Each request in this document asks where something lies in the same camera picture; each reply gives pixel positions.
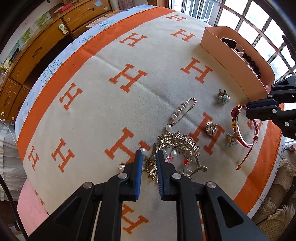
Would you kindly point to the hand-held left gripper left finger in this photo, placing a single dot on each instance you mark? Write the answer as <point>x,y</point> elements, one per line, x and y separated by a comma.
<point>138,176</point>

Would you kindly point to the blue square sticker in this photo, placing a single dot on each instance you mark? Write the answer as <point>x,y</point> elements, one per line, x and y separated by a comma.
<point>98,3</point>

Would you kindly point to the metal window grille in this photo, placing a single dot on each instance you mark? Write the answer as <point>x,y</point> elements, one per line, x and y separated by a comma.
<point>242,16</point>

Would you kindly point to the small red box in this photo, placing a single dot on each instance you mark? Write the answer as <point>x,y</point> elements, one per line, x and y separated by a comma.
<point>64,9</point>

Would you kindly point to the orange and beige printed blanket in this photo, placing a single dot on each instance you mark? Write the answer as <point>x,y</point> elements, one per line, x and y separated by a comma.
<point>104,104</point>

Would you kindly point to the beige fringed rug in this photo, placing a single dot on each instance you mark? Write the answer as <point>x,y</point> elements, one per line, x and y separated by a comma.
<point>277,208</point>

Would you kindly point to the gold pearl safety pin brooch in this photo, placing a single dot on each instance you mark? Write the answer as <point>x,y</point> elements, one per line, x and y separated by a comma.
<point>182,109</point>

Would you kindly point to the green and cream drawer hook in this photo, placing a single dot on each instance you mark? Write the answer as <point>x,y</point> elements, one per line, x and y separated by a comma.
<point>62,29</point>

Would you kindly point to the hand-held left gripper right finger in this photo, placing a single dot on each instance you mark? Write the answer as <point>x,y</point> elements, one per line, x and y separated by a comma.
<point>161,178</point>

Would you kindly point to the small gold flower brooch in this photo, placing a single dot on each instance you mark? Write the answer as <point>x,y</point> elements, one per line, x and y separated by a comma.
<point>231,140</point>

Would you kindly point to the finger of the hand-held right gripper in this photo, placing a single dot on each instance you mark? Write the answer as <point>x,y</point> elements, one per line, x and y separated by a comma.
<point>282,92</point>
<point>261,113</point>

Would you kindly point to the gold rhinestone hair comb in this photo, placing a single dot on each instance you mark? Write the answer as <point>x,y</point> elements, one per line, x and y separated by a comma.
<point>178,141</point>

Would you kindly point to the pink bed sheet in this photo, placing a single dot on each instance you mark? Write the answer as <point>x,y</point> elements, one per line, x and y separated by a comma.
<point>32,206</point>

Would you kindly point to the wooden desk with drawers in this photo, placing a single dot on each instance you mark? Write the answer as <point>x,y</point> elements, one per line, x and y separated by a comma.
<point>27,58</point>

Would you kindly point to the pale blue patterned sheet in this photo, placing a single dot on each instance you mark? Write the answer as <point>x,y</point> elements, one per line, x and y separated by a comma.
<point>53,64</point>

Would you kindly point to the strip of green pictures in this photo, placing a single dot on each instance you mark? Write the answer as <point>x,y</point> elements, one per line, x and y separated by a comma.
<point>42,19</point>

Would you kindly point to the pink cardboard box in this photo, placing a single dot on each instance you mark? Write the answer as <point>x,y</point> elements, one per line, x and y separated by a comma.
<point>226,64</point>

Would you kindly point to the pale blue flower hair clip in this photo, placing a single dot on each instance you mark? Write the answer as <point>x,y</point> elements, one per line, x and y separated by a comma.
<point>223,97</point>

